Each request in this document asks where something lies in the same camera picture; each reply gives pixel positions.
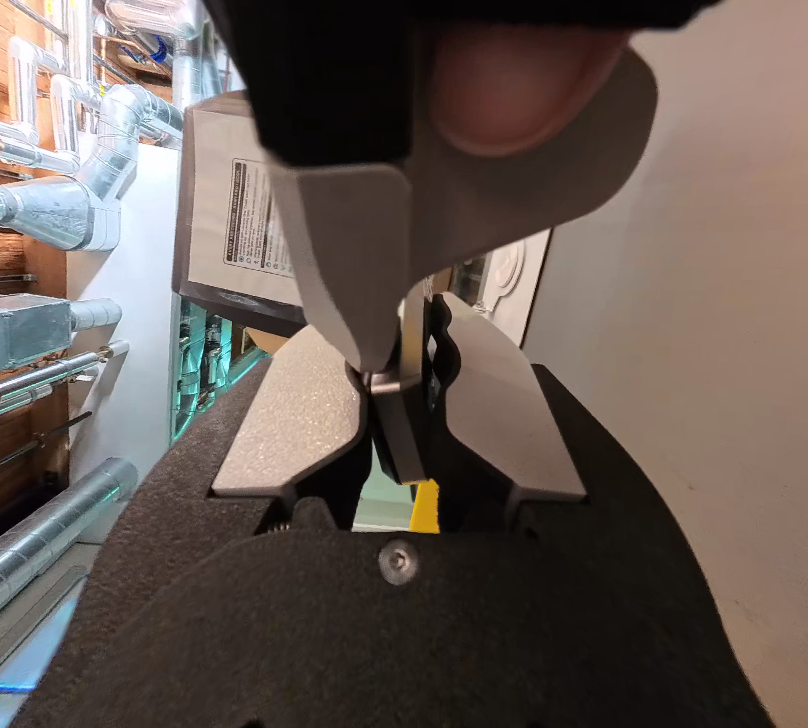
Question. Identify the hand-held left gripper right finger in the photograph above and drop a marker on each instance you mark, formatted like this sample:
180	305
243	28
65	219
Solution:
505	412

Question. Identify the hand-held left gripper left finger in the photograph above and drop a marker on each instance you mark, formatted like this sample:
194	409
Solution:
290	425

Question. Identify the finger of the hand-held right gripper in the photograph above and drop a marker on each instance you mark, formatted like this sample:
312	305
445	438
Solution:
353	248

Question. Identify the black hdmi switch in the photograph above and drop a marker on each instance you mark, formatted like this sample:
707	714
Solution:
404	431

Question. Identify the person's right hand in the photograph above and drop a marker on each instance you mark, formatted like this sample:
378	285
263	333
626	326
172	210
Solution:
517	90

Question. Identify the printed instruction sheet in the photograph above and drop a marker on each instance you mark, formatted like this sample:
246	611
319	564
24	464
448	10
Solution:
227	204

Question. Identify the silver insulated pipes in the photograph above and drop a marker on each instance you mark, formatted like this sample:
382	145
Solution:
94	197

